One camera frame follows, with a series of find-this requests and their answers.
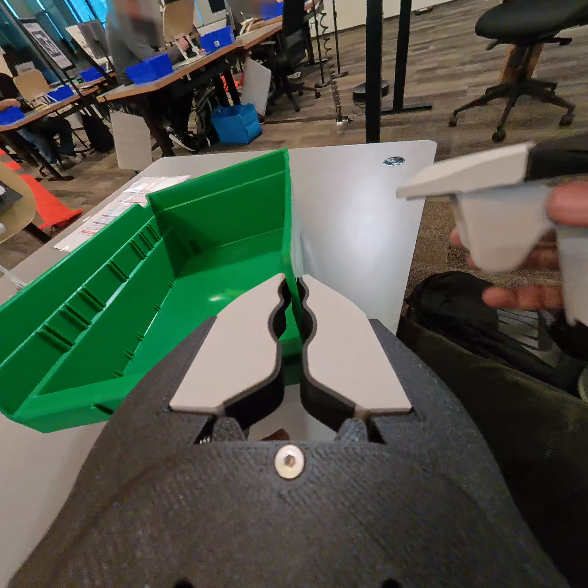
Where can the person's left hand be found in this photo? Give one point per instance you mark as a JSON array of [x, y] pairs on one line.
[[278, 436]]

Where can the round black floor device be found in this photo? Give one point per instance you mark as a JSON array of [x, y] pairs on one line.
[[371, 90]]

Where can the person's right hand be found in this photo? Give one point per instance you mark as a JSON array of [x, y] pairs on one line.
[[569, 204]]

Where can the green plastic bin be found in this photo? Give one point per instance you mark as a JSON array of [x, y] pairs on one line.
[[220, 220]]

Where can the wooden edged table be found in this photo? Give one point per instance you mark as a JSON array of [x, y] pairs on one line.
[[87, 92], [257, 34]]

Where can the printed paper sheet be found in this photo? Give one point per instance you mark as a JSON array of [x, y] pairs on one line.
[[115, 206]]

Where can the black office chair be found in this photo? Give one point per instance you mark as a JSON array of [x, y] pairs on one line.
[[291, 41], [528, 23]]

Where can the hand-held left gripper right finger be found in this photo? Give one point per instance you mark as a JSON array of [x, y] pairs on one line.
[[358, 363]]

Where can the black and white shoe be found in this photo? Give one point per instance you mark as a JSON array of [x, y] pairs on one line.
[[450, 312]]

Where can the black post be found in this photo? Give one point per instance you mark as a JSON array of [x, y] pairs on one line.
[[374, 69]]

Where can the blue plastic bin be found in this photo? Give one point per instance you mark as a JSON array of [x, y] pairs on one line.
[[11, 115], [92, 74], [149, 71], [218, 40]]

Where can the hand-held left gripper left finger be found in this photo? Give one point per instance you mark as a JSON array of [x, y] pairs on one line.
[[225, 358]]

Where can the sign on easel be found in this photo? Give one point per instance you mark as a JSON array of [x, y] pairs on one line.
[[48, 46]]

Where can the round metal desk grommet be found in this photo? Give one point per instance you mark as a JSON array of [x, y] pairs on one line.
[[394, 161]]

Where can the white leaning panel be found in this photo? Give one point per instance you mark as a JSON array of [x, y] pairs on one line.
[[132, 140], [256, 87]]

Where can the black desk leg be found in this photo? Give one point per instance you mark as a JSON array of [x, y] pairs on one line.
[[403, 46]]

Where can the blue storage bin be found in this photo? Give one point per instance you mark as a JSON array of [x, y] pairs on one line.
[[236, 124]]

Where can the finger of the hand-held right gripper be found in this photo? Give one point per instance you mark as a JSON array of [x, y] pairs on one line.
[[482, 172]]

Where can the black backpack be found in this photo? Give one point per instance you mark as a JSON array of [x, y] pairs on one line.
[[206, 115]]

